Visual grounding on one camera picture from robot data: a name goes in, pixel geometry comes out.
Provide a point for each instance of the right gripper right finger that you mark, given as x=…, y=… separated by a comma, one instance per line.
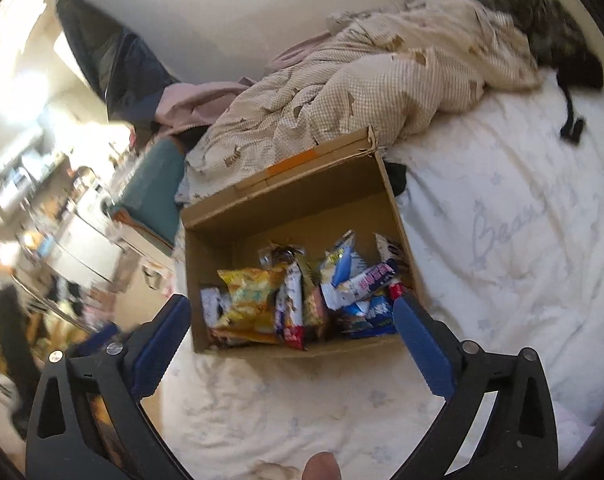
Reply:
x=519, y=440

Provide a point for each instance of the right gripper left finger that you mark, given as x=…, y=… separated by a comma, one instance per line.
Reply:
x=87, y=420

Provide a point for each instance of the blue yellow cartoon snack bag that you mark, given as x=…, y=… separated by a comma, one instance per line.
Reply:
x=372, y=317

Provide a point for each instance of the orange yellow chip bag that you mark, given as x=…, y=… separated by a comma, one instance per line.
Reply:
x=251, y=315

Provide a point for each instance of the yellow peanut snack bag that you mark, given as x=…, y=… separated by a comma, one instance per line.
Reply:
x=314, y=311

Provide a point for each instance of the blue popcorn snack bag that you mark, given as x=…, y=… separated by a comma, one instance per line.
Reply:
x=342, y=262

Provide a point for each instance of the white red barcode snack bag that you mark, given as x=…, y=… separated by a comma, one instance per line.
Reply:
x=289, y=308

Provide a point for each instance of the person's right hand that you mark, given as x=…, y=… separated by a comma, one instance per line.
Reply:
x=322, y=466

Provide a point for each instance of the white label snack packet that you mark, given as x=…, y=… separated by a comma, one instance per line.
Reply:
x=215, y=304

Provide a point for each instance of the white bear print bedsheet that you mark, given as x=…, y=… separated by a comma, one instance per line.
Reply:
x=504, y=212

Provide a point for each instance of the blue red striped snack packet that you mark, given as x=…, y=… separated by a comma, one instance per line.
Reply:
x=361, y=286

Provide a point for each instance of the open cardboard box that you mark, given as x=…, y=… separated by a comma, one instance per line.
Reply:
x=308, y=200

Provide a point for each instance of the pink cloth garment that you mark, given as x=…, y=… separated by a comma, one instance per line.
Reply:
x=183, y=106

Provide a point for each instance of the dark blue hanging jacket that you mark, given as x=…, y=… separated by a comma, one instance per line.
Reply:
x=117, y=63

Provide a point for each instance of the dark mottled blanket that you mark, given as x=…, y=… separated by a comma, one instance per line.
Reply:
x=556, y=41

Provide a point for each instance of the beige checkered bear duvet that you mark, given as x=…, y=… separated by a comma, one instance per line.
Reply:
x=390, y=72

